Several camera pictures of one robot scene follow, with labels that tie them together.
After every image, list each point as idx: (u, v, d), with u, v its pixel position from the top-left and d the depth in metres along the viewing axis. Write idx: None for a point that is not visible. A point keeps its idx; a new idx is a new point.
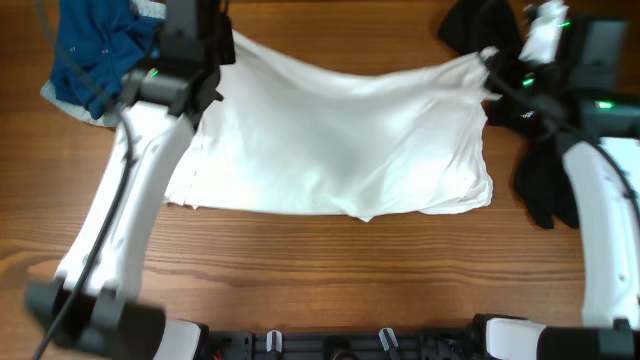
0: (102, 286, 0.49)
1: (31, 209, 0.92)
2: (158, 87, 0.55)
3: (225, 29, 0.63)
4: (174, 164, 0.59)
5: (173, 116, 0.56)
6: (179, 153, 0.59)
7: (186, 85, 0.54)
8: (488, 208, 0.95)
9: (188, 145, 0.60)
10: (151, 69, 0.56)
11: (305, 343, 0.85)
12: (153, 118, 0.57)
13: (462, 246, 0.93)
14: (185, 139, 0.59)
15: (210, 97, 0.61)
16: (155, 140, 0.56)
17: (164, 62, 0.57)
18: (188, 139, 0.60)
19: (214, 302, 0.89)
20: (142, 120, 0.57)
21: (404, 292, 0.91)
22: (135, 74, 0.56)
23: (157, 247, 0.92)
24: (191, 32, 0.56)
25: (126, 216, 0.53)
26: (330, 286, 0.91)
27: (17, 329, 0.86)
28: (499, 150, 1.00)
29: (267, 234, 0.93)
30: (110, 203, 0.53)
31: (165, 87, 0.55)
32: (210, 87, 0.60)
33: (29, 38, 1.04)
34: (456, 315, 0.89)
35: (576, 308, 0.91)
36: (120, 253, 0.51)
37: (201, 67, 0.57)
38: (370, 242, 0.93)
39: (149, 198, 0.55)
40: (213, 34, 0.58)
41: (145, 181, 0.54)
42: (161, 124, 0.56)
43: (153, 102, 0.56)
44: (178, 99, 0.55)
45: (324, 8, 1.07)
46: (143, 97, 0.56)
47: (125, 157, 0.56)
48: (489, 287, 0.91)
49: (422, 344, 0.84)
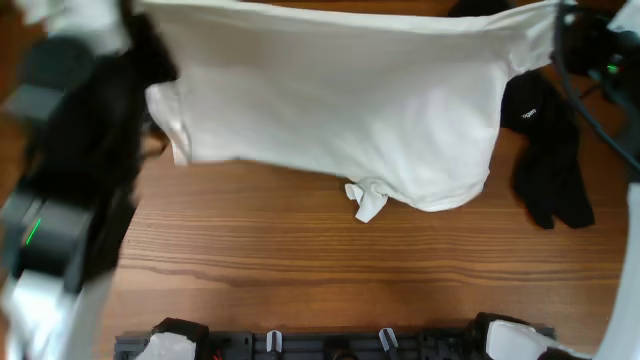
0: None
1: None
2: (44, 252, 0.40)
3: (123, 114, 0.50)
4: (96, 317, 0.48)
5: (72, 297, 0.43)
6: (99, 301, 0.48)
7: (87, 221, 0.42)
8: (488, 208, 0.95)
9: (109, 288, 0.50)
10: (33, 225, 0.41)
11: (306, 343, 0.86)
12: (43, 297, 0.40)
13: (462, 246, 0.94)
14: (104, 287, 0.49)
15: (117, 236, 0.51)
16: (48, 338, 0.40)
17: (52, 190, 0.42)
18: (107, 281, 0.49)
19: (214, 302, 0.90)
20: (30, 305, 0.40)
21: (405, 292, 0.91)
22: (17, 210, 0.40)
23: (157, 247, 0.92)
24: (58, 165, 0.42)
25: None
26: (330, 286, 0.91)
27: None
28: (499, 149, 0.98)
29: (267, 234, 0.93)
30: None
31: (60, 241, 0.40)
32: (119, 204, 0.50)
33: None
34: (456, 315, 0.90)
35: (575, 308, 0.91)
36: None
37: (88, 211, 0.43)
38: (370, 242, 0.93)
39: None
40: (106, 142, 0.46)
41: None
42: (52, 317, 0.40)
43: (47, 271, 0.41)
44: (77, 266, 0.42)
45: (324, 7, 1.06)
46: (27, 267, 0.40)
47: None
48: (489, 287, 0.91)
49: (422, 344, 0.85)
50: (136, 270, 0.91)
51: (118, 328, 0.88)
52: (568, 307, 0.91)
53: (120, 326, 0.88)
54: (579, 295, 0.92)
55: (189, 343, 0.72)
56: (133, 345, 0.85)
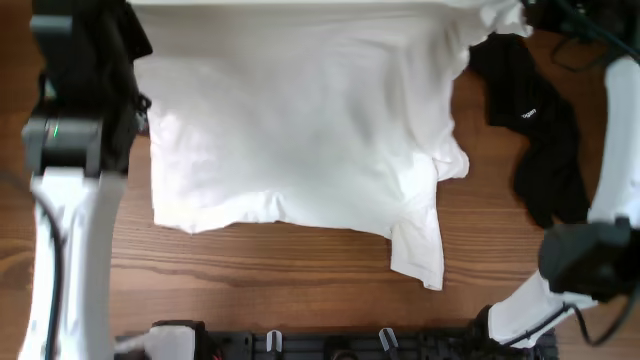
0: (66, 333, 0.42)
1: (31, 210, 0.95)
2: (70, 137, 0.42)
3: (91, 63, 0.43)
4: (109, 226, 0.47)
5: (92, 178, 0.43)
6: (110, 212, 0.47)
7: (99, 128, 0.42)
8: (488, 209, 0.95)
9: (120, 197, 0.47)
10: (52, 125, 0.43)
11: (305, 343, 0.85)
12: (66, 180, 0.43)
13: (462, 246, 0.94)
14: (115, 194, 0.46)
15: (129, 135, 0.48)
16: (80, 212, 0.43)
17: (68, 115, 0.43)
18: (119, 191, 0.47)
19: (214, 301, 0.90)
20: (57, 189, 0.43)
21: (404, 292, 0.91)
22: (32, 123, 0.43)
23: (158, 247, 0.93)
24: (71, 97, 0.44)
25: (73, 285, 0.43)
26: (330, 286, 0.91)
27: (19, 329, 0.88)
28: (499, 150, 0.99)
29: (267, 234, 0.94)
30: (51, 287, 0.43)
31: (79, 141, 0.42)
32: (127, 125, 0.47)
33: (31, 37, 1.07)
34: (456, 315, 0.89)
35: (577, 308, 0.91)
36: (79, 303, 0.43)
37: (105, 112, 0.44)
38: (369, 242, 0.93)
39: (96, 256, 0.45)
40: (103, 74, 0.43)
41: (81, 260, 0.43)
42: (74, 197, 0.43)
43: (65, 161, 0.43)
44: (96, 147, 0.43)
45: None
46: (53, 161, 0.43)
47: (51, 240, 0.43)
48: (489, 286, 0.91)
49: (422, 344, 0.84)
50: (136, 270, 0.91)
51: (118, 328, 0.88)
52: None
53: (120, 326, 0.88)
54: None
55: (189, 333, 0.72)
56: None
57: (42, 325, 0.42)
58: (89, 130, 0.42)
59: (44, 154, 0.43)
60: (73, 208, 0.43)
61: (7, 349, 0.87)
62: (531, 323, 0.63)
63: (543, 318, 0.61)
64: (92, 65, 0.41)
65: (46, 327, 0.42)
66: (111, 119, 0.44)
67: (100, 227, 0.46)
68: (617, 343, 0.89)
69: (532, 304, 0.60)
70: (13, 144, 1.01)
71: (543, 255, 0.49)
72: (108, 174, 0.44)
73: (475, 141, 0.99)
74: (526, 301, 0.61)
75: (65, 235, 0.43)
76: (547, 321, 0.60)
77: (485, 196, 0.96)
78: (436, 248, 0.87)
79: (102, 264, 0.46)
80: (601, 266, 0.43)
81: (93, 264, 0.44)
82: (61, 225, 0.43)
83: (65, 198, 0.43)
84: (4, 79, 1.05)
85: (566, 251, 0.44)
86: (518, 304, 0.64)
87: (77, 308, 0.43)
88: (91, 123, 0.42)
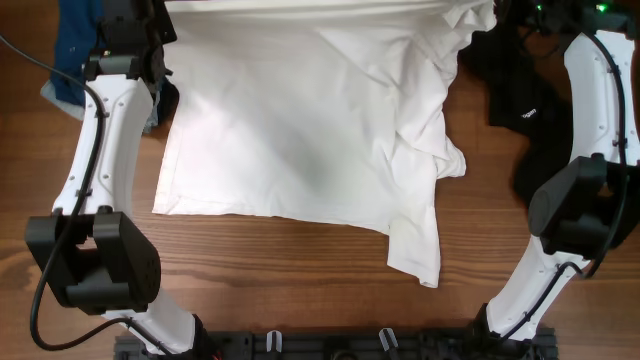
0: (98, 208, 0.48)
1: (31, 210, 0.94)
2: (115, 64, 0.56)
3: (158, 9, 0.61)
4: (139, 128, 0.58)
5: (132, 79, 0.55)
6: (141, 116, 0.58)
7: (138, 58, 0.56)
8: (489, 209, 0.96)
9: (150, 111, 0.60)
10: (105, 51, 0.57)
11: (305, 343, 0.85)
12: (113, 80, 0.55)
13: (462, 246, 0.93)
14: (147, 104, 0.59)
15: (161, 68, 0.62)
16: (121, 97, 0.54)
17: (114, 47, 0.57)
18: (150, 106, 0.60)
19: (214, 302, 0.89)
20: (108, 84, 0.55)
21: (404, 292, 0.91)
22: (92, 57, 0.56)
23: (157, 247, 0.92)
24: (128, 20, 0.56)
25: (108, 152, 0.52)
26: (330, 286, 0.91)
27: (17, 330, 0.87)
28: (499, 150, 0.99)
29: (267, 234, 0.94)
30: (88, 153, 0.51)
31: (124, 63, 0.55)
32: (158, 59, 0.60)
33: (31, 36, 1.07)
34: (456, 315, 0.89)
35: (576, 308, 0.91)
36: (107, 188, 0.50)
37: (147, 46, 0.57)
38: (369, 242, 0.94)
39: (124, 145, 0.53)
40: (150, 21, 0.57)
41: (118, 134, 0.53)
42: (121, 85, 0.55)
43: (114, 73, 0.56)
44: (136, 67, 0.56)
45: None
46: (104, 73, 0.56)
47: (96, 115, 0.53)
48: (489, 286, 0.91)
49: (422, 344, 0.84)
50: None
51: (118, 329, 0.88)
52: (567, 306, 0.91)
53: (120, 327, 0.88)
54: (579, 295, 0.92)
55: (190, 317, 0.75)
56: (133, 345, 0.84)
57: (83, 170, 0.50)
58: (131, 60, 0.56)
59: (98, 71, 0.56)
60: (116, 95, 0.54)
61: (4, 350, 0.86)
62: (528, 302, 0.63)
63: (539, 292, 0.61)
64: (134, 16, 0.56)
65: (80, 180, 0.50)
66: (149, 49, 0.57)
67: (138, 125, 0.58)
68: (616, 343, 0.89)
69: (527, 281, 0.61)
70: (11, 144, 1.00)
71: (534, 213, 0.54)
72: (143, 84, 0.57)
73: (474, 140, 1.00)
74: (522, 277, 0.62)
75: (108, 112, 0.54)
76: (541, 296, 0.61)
77: (484, 195, 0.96)
78: (433, 246, 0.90)
79: (129, 152, 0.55)
80: (580, 214, 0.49)
81: (122, 148, 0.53)
82: (105, 104, 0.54)
83: (112, 92, 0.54)
84: (5, 79, 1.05)
85: (553, 193, 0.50)
86: (514, 283, 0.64)
87: (108, 164, 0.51)
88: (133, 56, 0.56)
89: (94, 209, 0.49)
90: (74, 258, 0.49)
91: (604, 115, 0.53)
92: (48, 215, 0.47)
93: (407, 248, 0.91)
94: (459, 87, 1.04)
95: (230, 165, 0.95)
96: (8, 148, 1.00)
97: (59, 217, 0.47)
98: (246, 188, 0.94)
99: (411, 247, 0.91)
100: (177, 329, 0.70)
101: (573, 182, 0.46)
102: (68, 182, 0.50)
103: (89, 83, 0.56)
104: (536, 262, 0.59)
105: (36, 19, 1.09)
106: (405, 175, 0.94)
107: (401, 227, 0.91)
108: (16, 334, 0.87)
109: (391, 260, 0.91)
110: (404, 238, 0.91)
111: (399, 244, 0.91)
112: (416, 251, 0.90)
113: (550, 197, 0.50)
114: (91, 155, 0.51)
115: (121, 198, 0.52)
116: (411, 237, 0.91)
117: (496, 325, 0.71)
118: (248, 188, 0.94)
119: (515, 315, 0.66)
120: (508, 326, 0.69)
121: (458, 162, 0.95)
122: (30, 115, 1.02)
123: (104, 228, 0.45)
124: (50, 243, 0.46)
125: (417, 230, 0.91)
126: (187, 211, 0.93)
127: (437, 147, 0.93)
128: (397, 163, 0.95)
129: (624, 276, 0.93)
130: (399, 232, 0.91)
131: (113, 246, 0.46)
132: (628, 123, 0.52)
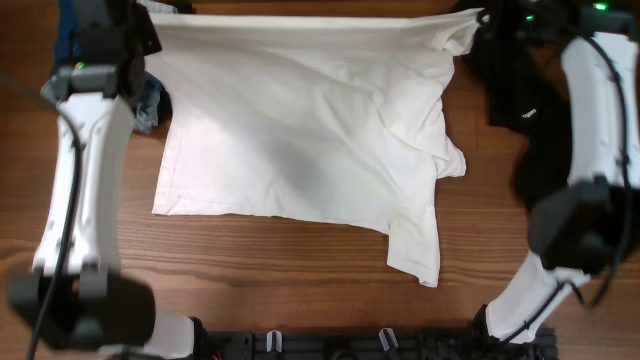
0: (82, 263, 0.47)
1: (31, 210, 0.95)
2: (88, 78, 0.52)
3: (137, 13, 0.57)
4: (122, 150, 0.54)
5: (109, 99, 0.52)
6: (123, 135, 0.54)
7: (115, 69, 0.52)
8: (489, 208, 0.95)
9: (133, 125, 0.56)
10: (78, 62, 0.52)
11: (305, 343, 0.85)
12: (89, 100, 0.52)
13: (462, 246, 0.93)
14: (128, 118, 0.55)
15: (142, 77, 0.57)
16: (98, 122, 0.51)
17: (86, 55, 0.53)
18: (131, 119, 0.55)
19: (214, 302, 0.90)
20: (83, 108, 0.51)
21: (404, 292, 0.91)
22: (63, 70, 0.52)
23: (158, 246, 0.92)
24: (105, 22, 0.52)
25: (89, 193, 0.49)
26: (330, 286, 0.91)
27: (17, 329, 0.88)
28: (498, 150, 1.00)
29: (268, 233, 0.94)
30: (67, 194, 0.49)
31: (100, 74, 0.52)
32: (140, 68, 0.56)
33: (31, 36, 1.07)
34: (456, 315, 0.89)
35: (577, 308, 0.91)
36: (90, 234, 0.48)
37: (125, 53, 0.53)
38: (369, 242, 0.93)
39: (105, 180, 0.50)
40: (130, 22, 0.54)
41: (98, 169, 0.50)
42: (98, 107, 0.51)
43: (88, 89, 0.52)
44: (112, 80, 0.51)
45: (325, 8, 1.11)
46: (78, 90, 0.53)
47: (72, 145, 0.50)
48: (489, 286, 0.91)
49: (422, 344, 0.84)
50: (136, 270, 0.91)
51: None
52: (568, 306, 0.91)
53: None
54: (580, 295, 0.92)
55: (188, 322, 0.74)
56: None
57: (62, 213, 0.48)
58: (108, 71, 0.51)
59: (72, 87, 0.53)
60: (92, 120, 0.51)
61: (5, 350, 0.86)
62: (528, 311, 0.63)
63: (540, 303, 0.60)
64: (110, 21, 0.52)
65: (62, 229, 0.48)
66: (127, 58, 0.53)
67: (120, 145, 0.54)
68: (616, 343, 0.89)
69: (528, 290, 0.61)
70: (12, 144, 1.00)
71: (531, 228, 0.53)
72: (122, 101, 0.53)
73: (474, 141, 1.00)
74: (521, 289, 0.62)
75: (85, 143, 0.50)
76: (542, 306, 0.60)
77: (485, 195, 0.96)
78: (433, 246, 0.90)
79: (113, 180, 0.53)
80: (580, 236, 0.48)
81: (103, 186, 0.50)
82: (81, 134, 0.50)
83: (87, 115, 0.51)
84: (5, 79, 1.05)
85: (548, 220, 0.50)
86: (514, 292, 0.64)
87: (89, 207, 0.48)
88: (110, 67, 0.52)
89: (77, 265, 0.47)
90: (60, 309, 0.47)
91: (604, 131, 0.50)
92: (29, 274, 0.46)
93: (406, 247, 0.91)
94: (459, 85, 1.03)
95: (224, 172, 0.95)
96: (8, 147, 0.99)
97: (40, 276, 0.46)
98: (241, 191, 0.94)
99: (411, 249, 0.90)
100: (178, 336, 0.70)
101: (571, 209, 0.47)
102: (49, 227, 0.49)
103: (63, 105, 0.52)
104: (537, 276, 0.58)
105: (36, 18, 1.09)
106: (404, 175, 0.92)
107: (399, 226, 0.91)
108: (16, 333, 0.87)
109: (391, 260, 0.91)
110: (403, 237, 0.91)
111: (398, 244, 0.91)
112: (416, 254, 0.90)
113: (543, 222, 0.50)
114: (70, 199, 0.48)
115: (107, 243, 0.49)
116: (410, 236, 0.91)
117: (496, 329, 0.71)
118: (245, 188, 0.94)
119: (515, 323, 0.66)
120: (509, 331, 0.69)
121: (454, 161, 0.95)
122: (31, 114, 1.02)
123: (90, 282, 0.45)
124: (36, 304, 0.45)
125: (415, 228, 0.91)
126: (185, 211, 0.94)
127: (437, 146, 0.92)
128: (395, 165, 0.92)
129: (624, 276, 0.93)
130: (397, 231, 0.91)
131: (102, 303, 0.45)
132: (630, 137, 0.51)
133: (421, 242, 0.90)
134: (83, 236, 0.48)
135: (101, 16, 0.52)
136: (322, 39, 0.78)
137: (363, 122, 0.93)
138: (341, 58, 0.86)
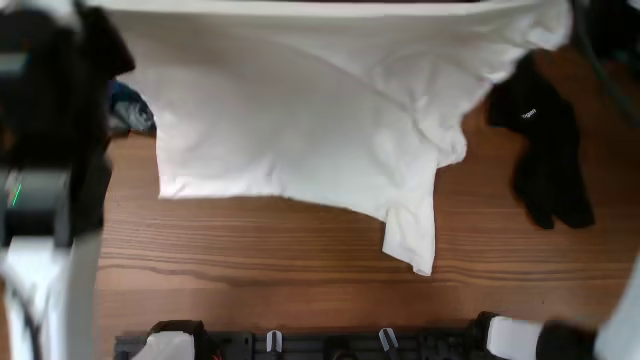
0: None
1: None
2: (34, 198, 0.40)
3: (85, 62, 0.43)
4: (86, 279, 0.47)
5: (64, 251, 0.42)
6: (89, 262, 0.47)
7: (66, 182, 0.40)
8: (489, 208, 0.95)
9: (99, 243, 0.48)
10: (12, 185, 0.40)
11: (305, 343, 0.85)
12: (37, 256, 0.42)
13: (462, 246, 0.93)
14: (93, 245, 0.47)
15: (102, 179, 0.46)
16: (51, 272, 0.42)
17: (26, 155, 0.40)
18: (97, 239, 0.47)
19: (214, 302, 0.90)
20: (30, 264, 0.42)
21: (404, 292, 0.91)
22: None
23: (157, 247, 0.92)
24: (40, 125, 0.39)
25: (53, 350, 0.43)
26: (330, 286, 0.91)
27: None
28: (498, 150, 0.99)
29: (267, 233, 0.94)
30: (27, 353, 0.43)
31: (45, 195, 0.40)
32: (96, 170, 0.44)
33: None
34: (456, 315, 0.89)
35: (577, 308, 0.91)
36: None
37: (75, 154, 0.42)
38: (369, 242, 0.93)
39: (72, 331, 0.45)
40: (77, 91, 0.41)
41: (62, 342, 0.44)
42: (48, 259, 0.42)
43: (33, 235, 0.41)
44: (61, 211, 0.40)
45: None
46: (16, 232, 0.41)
47: (25, 323, 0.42)
48: (489, 287, 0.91)
49: (422, 344, 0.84)
50: (136, 270, 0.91)
51: (118, 329, 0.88)
52: (568, 307, 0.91)
53: (120, 327, 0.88)
54: (580, 295, 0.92)
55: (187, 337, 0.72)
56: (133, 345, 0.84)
57: None
58: (54, 187, 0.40)
59: (8, 231, 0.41)
60: (46, 284, 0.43)
61: None
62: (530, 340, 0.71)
63: None
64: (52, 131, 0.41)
65: None
66: (78, 161, 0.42)
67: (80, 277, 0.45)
68: None
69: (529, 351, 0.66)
70: None
71: None
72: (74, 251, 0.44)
73: (474, 142, 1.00)
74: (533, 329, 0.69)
75: (39, 322, 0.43)
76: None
77: (484, 195, 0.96)
78: (430, 234, 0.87)
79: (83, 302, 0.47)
80: None
81: (72, 335, 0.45)
82: (35, 315, 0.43)
83: (40, 287, 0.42)
84: None
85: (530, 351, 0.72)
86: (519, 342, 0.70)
87: None
88: (55, 176, 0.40)
89: None
90: None
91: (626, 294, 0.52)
92: None
93: (407, 239, 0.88)
94: None
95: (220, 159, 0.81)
96: None
97: None
98: (243, 168, 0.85)
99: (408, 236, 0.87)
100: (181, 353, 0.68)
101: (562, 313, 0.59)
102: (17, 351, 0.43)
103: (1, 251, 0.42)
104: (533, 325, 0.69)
105: None
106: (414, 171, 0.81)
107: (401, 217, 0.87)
108: None
109: (386, 246, 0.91)
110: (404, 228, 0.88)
111: (399, 234, 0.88)
112: (413, 239, 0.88)
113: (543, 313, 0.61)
114: None
115: None
116: (409, 228, 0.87)
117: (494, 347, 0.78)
118: (248, 175, 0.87)
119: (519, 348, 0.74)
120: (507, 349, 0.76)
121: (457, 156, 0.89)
122: None
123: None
124: None
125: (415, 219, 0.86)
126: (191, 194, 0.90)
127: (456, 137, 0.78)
128: (410, 157, 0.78)
129: (623, 276, 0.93)
130: (397, 222, 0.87)
131: None
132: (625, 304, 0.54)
133: (421, 234, 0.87)
134: (56, 350, 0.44)
135: (35, 118, 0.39)
136: (340, 33, 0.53)
137: (384, 123, 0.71)
138: (374, 55, 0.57)
